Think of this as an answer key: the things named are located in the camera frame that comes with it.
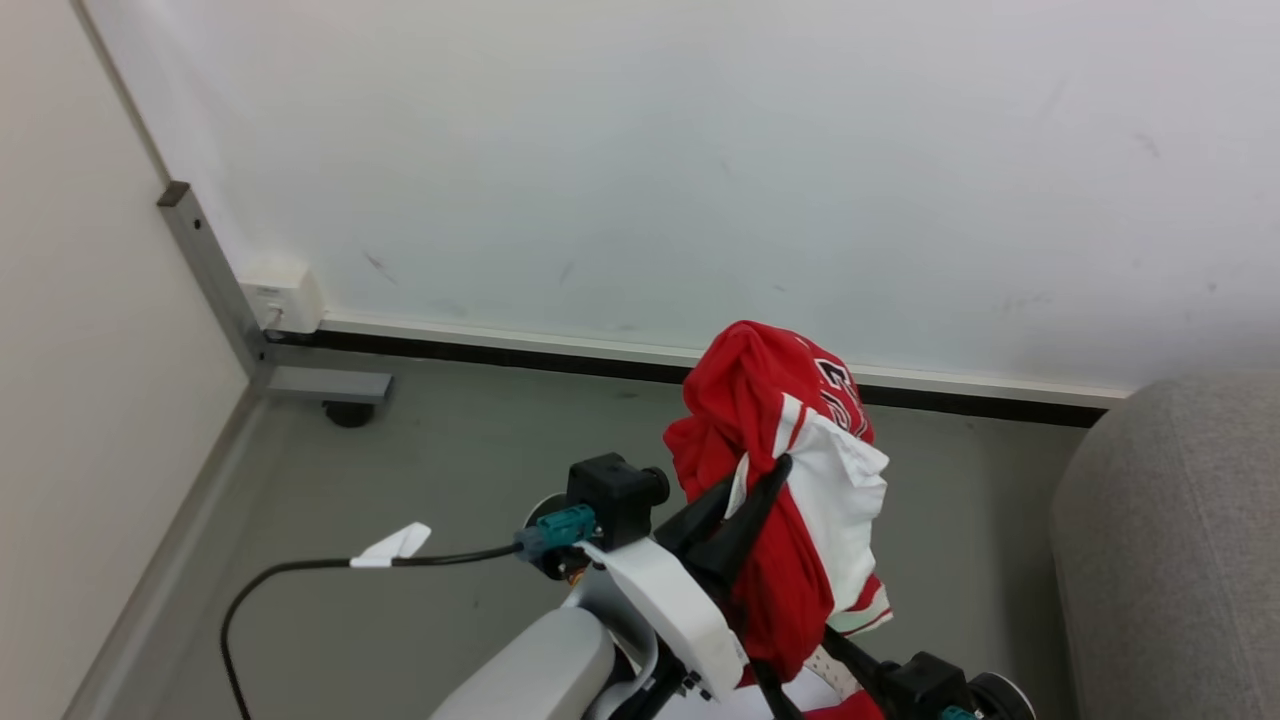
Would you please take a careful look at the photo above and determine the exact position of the black cable with teal plug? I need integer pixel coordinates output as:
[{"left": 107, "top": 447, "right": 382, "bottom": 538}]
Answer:
[{"left": 220, "top": 505, "right": 598, "bottom": 720}]

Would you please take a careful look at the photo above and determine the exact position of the white wall socket box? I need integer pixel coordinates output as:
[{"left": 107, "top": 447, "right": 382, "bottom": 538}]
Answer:
[{"left": 238, "top": 262, "right": 326, "bottom": 334}]

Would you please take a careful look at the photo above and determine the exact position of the red garment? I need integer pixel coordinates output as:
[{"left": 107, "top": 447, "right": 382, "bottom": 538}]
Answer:
[{"left": 800, "top": 692, "right": 887, "bottom": 720}]

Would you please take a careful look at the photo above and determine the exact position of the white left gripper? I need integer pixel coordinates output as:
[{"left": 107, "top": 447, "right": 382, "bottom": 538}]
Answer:
[{"left": 578, "top": 455, "right": 891, "bottom": 703}]

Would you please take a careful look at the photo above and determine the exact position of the black white baseboard strip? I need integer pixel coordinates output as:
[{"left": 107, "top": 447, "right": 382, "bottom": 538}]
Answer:
[{"left": 265, "top": 315, "right": 1131, "bottom": 429}]

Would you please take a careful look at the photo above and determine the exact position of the white paper cable tag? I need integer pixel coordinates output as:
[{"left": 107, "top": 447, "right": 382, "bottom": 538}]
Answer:
[{"left": 350, "top": 522, "right": 433, "bottom": 569}]

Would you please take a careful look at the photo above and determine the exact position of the grey metal partition frame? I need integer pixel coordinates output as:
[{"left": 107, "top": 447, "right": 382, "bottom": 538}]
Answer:
[{"left": 60, "top": 181, "right": 393, "bottom": 720}]

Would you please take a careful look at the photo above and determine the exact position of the grey fabric sofa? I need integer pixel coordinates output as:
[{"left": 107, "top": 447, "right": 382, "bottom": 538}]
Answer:
[{"left": 1050, "top": 372, "right": 1280, "bottom": 720}]

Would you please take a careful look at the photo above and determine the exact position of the red white basketball jersey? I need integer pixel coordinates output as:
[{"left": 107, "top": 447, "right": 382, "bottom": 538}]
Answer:
[{"left": 663, "top": 320, "right": 894, "bottom": 691}]

